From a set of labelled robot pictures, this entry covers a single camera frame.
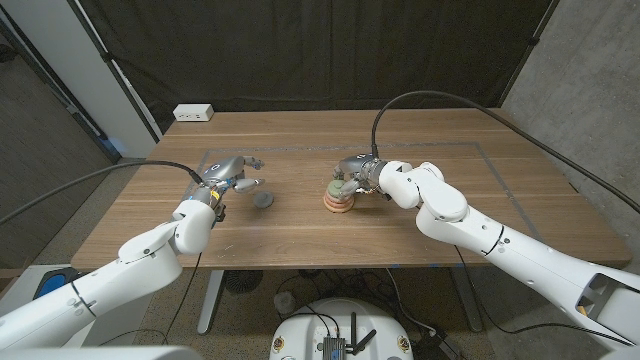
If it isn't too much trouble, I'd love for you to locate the blue foot pedal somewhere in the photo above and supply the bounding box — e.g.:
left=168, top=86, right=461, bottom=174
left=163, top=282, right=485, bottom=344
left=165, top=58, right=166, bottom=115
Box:
left=33, top=267, right=81, bottom=300

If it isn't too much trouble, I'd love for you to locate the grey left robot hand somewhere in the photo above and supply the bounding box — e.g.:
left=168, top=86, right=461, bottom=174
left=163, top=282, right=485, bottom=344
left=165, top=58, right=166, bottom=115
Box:
left=185, top=155, right=266, bottom=202

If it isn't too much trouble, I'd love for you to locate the grey box with black antennas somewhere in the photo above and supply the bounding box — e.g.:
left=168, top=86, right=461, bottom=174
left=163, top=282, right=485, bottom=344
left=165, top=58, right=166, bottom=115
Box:
left=319, top=312, right=379, bottom=360

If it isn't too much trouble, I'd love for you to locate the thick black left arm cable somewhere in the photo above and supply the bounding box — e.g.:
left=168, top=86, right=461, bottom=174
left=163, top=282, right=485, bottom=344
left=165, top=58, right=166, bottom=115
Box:
left=0, top=159, right=205, bottom=226

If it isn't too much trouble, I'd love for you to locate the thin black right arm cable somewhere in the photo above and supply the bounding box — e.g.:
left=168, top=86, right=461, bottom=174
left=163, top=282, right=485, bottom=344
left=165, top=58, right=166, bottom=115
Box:
left=452, top=244, right=636, bottom=347

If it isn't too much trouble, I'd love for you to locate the black floor power strip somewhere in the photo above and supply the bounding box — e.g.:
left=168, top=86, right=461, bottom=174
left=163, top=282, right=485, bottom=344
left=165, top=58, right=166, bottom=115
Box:
left=412, top=329, right=464, bottom=360

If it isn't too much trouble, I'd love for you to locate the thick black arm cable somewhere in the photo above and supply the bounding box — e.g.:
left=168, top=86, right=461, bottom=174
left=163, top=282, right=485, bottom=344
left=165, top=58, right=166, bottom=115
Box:
left=0, top=159, right=205, bottom=226
left=370, top=90, right=640, bottom=215

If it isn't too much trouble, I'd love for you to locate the round grey floor object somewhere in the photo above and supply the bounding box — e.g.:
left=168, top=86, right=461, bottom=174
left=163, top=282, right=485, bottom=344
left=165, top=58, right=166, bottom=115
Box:
left=273, top=291, right=297, bottom=316

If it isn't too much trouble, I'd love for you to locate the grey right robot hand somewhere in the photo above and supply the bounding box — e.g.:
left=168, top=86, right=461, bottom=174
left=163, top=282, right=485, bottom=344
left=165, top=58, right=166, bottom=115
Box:
left=332, top=153, right=390, bottom=199

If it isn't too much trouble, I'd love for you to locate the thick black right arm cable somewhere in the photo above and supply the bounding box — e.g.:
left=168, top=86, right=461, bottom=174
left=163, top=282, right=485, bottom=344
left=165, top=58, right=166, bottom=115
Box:
left=370, top=90, right=640, bottom=215

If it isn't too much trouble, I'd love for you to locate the black backdrop curtain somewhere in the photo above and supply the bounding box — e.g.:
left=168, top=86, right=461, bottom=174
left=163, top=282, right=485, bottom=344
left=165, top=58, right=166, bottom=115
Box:
left=67, top=0, right=559, bottom=134

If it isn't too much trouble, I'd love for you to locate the white power strip box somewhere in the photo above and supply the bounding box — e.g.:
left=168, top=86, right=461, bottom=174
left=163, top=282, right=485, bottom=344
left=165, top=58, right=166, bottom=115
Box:
left=172, top=103, right=215, bottom=123

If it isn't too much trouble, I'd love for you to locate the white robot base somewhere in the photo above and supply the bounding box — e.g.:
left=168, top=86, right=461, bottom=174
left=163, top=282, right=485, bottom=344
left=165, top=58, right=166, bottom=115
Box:
left=268, top=297, right=415, bottom=360

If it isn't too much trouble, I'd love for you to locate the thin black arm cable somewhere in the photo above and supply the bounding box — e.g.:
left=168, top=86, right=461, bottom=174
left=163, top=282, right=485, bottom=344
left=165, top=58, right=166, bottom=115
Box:
left=164, top=252, right=204, bottom=346
left=452, top=244, right=636, bottom=347

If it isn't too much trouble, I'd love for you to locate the metal table leg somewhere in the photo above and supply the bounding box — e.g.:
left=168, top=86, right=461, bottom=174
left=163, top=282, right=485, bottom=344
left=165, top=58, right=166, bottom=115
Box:
left=449, top=267, right=485, bottom=334
left=197, top=269, right=226, bottom=335

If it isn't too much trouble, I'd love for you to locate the round black floor fan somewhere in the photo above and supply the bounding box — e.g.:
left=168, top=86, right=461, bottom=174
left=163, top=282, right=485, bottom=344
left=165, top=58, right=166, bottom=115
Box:
left=223, top=269, right=264, bottom=295

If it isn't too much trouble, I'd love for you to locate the small dark grey disk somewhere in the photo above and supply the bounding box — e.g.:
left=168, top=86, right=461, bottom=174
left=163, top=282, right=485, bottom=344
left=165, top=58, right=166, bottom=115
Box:
left=252, top=190, right=276, bottom=210

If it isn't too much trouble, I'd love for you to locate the black backdrop stand pole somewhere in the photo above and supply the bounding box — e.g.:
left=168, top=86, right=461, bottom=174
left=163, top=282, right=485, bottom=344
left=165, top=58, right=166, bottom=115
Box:
left=497, top=0, right=561, bottom=109
left=67, top=0, right=161, bottom=144

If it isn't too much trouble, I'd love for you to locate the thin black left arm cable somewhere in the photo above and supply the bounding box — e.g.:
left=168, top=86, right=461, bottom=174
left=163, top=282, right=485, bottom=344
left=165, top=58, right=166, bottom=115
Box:
left=164, top=252, right=204, bottom=346

